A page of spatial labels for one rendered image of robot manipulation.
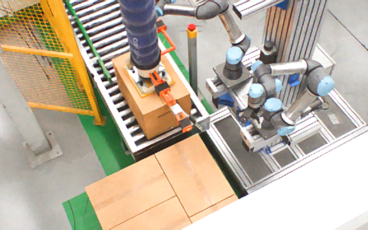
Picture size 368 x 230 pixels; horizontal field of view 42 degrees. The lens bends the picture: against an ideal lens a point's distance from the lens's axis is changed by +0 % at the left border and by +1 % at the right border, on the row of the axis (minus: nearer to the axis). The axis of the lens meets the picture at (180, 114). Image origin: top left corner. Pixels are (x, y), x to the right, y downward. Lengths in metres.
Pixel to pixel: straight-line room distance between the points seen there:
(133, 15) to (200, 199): 1.48
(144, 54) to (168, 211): 1.18
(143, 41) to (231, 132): 1.42
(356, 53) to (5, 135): 3.59
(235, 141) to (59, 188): 1.63
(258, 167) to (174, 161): 0.78
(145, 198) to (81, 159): 1.06
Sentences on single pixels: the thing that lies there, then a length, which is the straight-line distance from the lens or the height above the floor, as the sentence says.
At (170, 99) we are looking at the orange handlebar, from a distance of 3.47.
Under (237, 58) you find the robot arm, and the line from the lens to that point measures 3.48.
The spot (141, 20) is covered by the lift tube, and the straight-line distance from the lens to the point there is 3.14.
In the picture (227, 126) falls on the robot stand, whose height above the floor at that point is 0.21.
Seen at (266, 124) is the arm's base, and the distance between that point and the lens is 3.40.
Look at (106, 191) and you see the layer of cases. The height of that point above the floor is 0.54.
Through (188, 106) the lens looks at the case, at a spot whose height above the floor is 0.78.
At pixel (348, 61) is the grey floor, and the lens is 5.25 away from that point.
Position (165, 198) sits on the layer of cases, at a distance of 3.72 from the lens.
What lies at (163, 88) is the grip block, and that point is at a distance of 3.53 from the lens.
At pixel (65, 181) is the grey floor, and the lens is 4.52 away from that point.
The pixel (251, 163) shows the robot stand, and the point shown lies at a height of 0.21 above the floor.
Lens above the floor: 3.99
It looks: 59 degrees down
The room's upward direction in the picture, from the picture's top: 4 degrees counter-clockwise
